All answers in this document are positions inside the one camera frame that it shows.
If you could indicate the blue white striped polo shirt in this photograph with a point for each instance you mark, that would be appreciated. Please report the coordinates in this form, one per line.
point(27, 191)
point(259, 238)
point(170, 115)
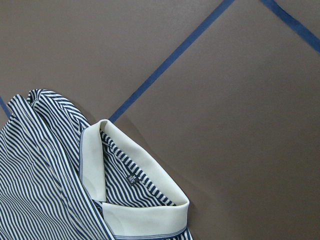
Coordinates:
point(62, 178)

